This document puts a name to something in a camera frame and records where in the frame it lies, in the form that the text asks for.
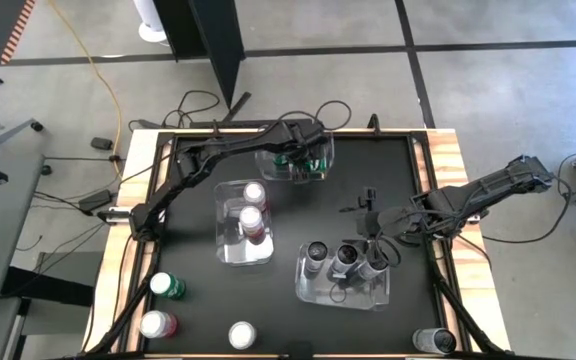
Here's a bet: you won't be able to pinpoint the clear plastic storage bin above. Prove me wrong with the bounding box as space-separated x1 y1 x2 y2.
213 178 275 266
253 130 335 182
295 239 392 312

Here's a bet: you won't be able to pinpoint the black standing panel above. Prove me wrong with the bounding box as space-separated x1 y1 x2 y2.
151 0 247 110

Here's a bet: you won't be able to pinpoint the black desk side panel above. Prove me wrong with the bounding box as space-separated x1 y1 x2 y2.
0 267 95 307

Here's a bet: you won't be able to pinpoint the black cable clip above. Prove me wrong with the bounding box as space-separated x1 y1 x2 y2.
366 113 384 137

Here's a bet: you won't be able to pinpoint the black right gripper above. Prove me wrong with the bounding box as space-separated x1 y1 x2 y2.
338 186 394 239

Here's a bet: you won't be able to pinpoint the white round pedestal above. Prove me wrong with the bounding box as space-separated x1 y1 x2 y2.
131 0 168 45

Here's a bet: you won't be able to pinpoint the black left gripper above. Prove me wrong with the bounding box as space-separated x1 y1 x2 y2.
280 119 332 184

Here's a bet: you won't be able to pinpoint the white Celsius energy can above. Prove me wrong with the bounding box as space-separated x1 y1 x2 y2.
355 252 390 284
327 243 362 284
303 240 330 281
411 327 458 355

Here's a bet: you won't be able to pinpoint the pink white Spindrift can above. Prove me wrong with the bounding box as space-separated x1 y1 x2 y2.
138 309 179 340
242 180 269 214
237 205 268 246
227 320 258 351

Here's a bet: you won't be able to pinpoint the yellow cable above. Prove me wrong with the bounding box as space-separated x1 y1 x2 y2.
47 0 123 177

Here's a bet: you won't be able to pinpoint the black cable loops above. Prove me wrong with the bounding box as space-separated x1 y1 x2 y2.
160 89 222 129

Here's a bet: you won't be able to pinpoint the black power brick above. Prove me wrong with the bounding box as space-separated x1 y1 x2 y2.
77 188 115 212

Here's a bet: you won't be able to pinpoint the long black bar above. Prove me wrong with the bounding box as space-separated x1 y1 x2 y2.
190 119 269 130

